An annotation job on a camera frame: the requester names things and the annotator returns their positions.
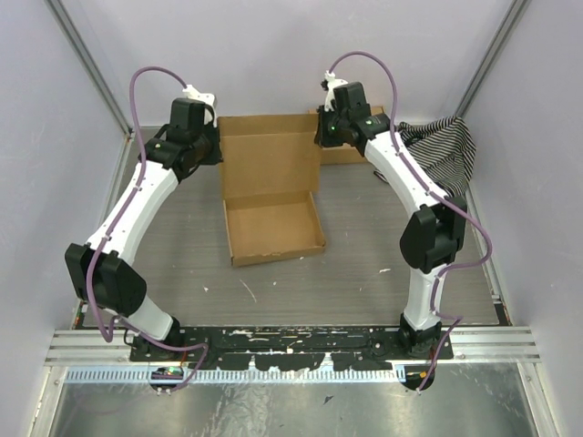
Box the brown cardboard box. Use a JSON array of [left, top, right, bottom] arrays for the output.
[[219, 113, 326, 267], [308, 106, 384, 166]]

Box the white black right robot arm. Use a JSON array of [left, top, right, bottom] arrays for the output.
[[314, 76, 467, 360]]

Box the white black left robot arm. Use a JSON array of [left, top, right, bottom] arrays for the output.
[[65, 88, 222, 361]]

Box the folded brown cardboard box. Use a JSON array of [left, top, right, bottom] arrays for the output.
[[308, 106, 384, 166]]

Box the striped black white cloth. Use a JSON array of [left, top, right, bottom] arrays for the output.
[[395, 117, 476, 197]]

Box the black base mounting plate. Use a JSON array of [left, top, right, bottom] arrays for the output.
[[124, 326, 438, 371]]

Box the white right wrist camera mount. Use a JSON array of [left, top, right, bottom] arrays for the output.
[[321, 70, 348, 112]]

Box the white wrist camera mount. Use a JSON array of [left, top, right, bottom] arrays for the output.
[[321, 70, 348, 112], [182, 84, 218, 127]]

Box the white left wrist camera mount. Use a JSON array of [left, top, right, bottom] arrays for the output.
[[182, 84, 218, 127]]

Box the left aluminium corner post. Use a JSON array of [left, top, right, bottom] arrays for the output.
[[45, 0, 133, 136]]

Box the aluminium corner post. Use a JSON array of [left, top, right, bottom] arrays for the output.
[[45, 0, 133, 136], [455, 0, 531, 117]]

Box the right aluminium corner post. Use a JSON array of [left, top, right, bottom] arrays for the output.
[[455, 0, 531, 117]]

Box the aluminium front frame rail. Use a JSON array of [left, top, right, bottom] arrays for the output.
[[46, 326, 540, 371]]

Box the slotted grey cable duct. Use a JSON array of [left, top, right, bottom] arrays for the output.
[[64, 365, 405, 384]]

